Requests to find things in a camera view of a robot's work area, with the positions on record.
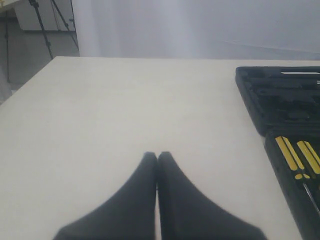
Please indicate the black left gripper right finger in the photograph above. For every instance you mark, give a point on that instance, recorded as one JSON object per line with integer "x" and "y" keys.
{"x": 187, "y": 214}

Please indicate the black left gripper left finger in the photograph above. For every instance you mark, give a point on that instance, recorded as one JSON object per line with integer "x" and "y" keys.
{"x": 128, "y": 215}

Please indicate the black plastic tool case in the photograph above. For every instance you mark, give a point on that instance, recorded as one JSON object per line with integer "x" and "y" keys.
{"x": 285, "y": 101}

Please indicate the large yellow black screwdriver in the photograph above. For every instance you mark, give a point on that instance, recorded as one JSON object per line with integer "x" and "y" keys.
{"x": 297, "y": 167}

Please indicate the middle yellow black screwdriver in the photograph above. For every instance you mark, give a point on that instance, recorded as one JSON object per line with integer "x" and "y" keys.
{"x": 310, "y": 154}

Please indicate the white backdrop curtain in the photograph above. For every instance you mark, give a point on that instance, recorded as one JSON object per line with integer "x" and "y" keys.
{"x": 199, "y": 29}

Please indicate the black tripod stand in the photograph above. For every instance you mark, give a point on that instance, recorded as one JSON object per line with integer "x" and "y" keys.
{"x": 6, "y": 5}

